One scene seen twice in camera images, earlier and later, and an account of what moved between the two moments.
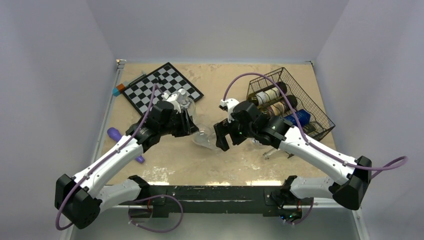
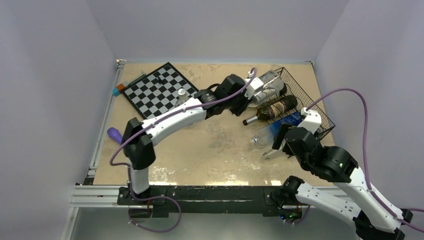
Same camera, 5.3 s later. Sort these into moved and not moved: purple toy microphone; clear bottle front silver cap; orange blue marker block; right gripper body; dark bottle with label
Moved: right gripper body; clear bottle front silver cap
Not moved: purple toy microphone; dark bottle with label; orange blue marker block
